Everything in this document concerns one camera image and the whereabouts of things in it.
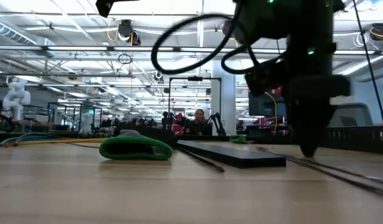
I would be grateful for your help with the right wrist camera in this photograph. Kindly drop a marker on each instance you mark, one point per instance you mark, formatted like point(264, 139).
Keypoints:
point(263, 77)

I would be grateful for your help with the person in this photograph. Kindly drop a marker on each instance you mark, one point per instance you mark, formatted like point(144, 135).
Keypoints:
point(199, 124)

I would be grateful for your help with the white humanoid robot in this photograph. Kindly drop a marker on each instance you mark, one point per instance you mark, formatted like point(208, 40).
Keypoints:
point(15, 96)
point(86, 124)

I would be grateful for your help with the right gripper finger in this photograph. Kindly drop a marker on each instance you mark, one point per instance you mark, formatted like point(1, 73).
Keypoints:
point(309, 130)

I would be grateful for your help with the grey office chair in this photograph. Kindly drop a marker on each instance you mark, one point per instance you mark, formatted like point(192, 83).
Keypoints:
point(350, 115)

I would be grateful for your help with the black glove green cuff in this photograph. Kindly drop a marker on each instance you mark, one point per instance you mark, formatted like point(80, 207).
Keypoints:
point(238, 139)
point(132, 149)

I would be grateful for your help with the flat black duct cover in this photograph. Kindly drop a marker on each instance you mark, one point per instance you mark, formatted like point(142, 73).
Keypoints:
point(235, 155)

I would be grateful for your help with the dark monitor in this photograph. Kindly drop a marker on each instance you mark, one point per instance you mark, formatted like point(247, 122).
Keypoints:
point(263, 105)

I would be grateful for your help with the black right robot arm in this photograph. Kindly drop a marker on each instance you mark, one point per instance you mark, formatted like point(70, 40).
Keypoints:
point(309, 21)

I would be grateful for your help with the black stand frame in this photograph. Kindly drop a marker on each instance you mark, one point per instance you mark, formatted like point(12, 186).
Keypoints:
point(195, 78)

